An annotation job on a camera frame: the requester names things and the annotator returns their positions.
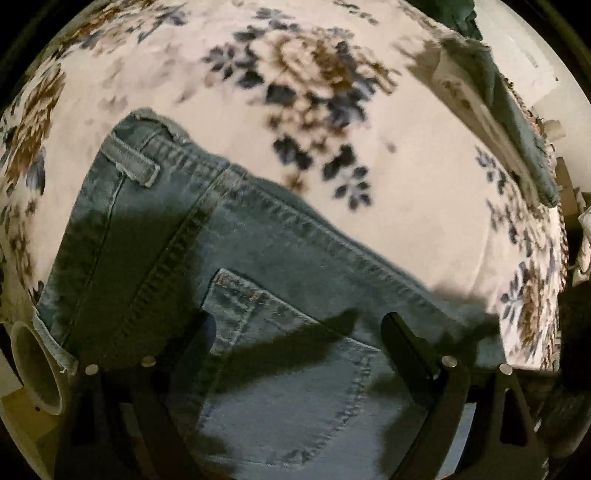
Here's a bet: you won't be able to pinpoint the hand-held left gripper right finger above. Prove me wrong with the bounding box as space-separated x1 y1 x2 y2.
381 312 546 480

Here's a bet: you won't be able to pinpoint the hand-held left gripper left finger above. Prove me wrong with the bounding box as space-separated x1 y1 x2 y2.
59 308 219 480

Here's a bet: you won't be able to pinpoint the blue denim pants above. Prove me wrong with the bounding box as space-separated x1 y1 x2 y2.
31 108 509 480

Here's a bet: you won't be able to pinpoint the grey cardboard tube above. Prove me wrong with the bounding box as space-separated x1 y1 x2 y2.
9 320 70 416

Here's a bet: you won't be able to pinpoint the floral printed blanket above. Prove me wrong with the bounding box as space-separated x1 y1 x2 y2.
0 0 570 373

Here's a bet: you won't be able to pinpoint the folded denim garment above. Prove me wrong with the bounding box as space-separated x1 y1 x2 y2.
434 38 561 208

